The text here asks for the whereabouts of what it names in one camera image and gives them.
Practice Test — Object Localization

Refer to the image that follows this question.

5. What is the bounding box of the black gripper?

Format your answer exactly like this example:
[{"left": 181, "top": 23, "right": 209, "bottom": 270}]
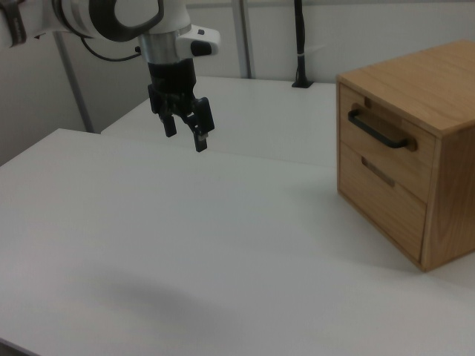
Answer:
[{"left": 147, "top": 58, "right": 215, "bottom": 154}]

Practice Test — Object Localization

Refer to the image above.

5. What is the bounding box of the wooden drawer with slot grip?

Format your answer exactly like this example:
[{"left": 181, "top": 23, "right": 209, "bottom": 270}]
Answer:
[{"left": 338, "top": 139, "right": 428, "bottom": 265}]

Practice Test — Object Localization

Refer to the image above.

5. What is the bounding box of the wooden drawer cabinet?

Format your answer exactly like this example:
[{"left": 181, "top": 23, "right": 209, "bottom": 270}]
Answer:
[{"left": 335, "top": 39, "right": 475, "bottom": 273}]

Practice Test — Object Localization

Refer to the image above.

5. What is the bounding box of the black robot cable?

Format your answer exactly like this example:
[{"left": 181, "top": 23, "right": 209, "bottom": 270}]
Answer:
[{"left": 79, "top": 36, "right": 144, "bottom": 62}]

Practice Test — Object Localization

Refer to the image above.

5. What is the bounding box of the grey metal partition post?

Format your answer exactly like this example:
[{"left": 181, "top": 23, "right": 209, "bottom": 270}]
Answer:
[
  {"left": 230, "top": 0, "right": 258, "bottom": 80},
  {"left": 53, "top": 31, "right": 94, "bottom": 134}
]

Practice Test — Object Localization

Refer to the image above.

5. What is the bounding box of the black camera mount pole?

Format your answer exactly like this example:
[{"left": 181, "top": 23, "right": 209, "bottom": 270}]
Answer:
[{"left": 291, "top": 0, "right": 313, "bottom": 89}]

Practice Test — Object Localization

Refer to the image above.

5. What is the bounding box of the wooden drawer with black handle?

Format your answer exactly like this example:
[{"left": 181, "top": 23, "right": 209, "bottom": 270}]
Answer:
[{"left": 338, "top": 83, "right": 437, "bottom": 206}]

